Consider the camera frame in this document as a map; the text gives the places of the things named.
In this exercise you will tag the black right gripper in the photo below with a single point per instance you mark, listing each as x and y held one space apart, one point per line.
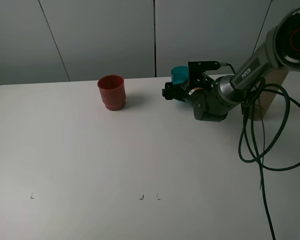
188 91

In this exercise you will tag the teal translucent plastic cup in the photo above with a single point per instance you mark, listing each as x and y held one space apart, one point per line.
180 81

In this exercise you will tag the smoky translucent water bottle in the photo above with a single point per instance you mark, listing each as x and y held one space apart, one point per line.
263 103

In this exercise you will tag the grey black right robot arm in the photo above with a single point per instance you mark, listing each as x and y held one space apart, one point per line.
211 99

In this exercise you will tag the red plastic cup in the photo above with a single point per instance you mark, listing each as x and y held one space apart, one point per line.
112 91

